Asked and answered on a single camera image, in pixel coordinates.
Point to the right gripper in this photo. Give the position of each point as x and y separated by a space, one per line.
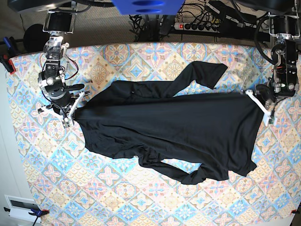
62 99

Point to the white floor vent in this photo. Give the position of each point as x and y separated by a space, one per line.
20 208

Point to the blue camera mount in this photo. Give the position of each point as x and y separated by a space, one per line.
148 7

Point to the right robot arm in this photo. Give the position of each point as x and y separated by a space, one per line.
51 80

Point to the blue clamp upper left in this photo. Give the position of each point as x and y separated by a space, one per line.
8 42

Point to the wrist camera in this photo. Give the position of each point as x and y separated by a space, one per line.
67 122
269 120

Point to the white power strip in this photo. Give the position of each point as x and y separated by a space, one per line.
180 26

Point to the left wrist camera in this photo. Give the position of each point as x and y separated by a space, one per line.
269 120

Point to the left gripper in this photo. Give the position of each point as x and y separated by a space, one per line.
266 96

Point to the orange black clamp left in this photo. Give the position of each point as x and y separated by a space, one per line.
8 64

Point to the black t-shirt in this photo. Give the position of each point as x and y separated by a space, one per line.
189 138

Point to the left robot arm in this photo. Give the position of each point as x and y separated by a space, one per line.
284 82

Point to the blue orange clamp lower left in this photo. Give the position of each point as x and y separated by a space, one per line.
37 213

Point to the black round speaker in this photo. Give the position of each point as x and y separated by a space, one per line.
35 38

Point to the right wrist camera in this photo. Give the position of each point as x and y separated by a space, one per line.
67 122

